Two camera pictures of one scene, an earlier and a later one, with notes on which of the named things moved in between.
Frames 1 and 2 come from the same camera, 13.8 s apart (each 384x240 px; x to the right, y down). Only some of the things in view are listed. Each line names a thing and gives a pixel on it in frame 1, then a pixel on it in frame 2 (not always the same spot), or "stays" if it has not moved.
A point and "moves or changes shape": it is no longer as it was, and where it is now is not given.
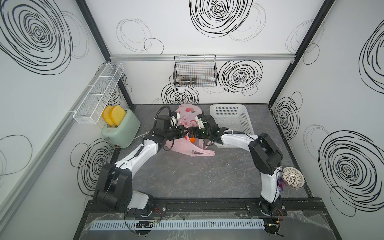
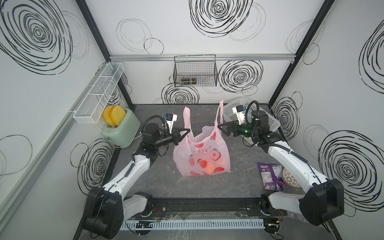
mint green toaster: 123,135 stays
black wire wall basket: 195,71 stays
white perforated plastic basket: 234,117 moves or changes shape
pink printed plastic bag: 188,113 moves or changes shape
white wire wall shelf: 91,108 stays
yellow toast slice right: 118,114 stays
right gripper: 193,131 -> 230,128
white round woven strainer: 293,177 stays
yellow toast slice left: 106,114 stays
